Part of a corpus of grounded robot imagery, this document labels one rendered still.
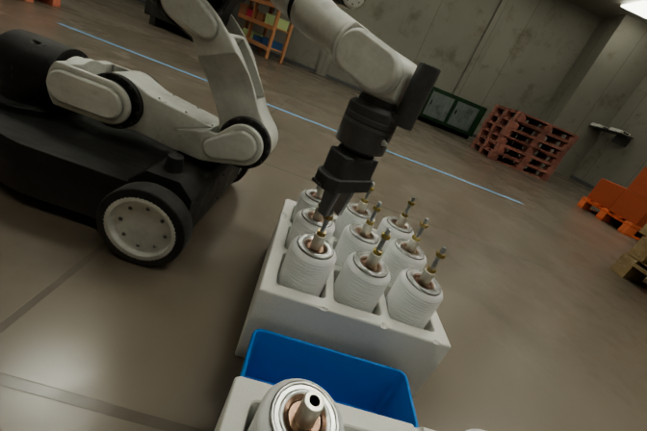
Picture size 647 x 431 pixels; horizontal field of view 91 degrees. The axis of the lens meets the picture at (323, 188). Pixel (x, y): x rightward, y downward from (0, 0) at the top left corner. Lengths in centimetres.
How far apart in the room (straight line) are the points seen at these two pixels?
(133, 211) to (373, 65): 59
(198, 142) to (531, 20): 1070
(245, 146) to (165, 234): 28
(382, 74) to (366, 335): 47
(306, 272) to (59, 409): 41
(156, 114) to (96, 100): 13
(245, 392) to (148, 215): 46
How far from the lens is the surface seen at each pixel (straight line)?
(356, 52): 50
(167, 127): 97
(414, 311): 69
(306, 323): 65
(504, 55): 1092
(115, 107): 97
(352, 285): 64
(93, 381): 70
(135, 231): 84
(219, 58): 86
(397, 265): 77
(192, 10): 87
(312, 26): 59
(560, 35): 1159
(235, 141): 85
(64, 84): 104
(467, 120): 853
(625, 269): 295
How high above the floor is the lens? 58
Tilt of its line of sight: 22 degrees down
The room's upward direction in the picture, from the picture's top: 22 degrees clockwise
